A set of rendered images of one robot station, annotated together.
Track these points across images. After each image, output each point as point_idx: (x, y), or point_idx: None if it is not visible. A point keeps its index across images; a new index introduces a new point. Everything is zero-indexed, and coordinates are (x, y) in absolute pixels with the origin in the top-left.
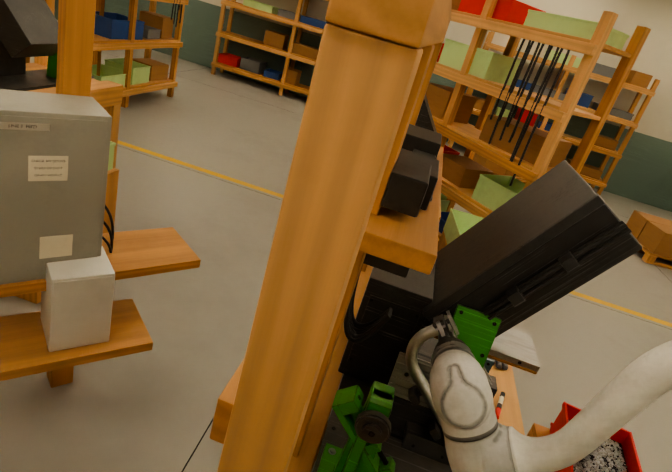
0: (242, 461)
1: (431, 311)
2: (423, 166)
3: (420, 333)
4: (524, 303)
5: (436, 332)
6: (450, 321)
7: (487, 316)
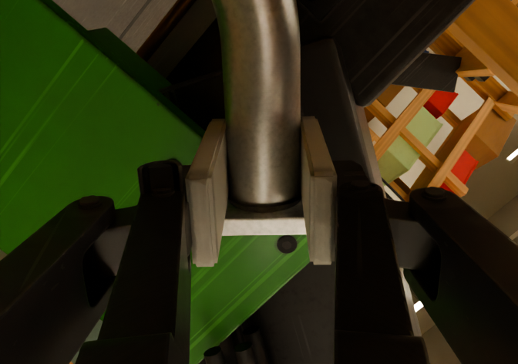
0: None
1: (328, 88)
2: None
3: None
4: None
5: (253, 106)
6: (293, 220)
7: (220, 336)
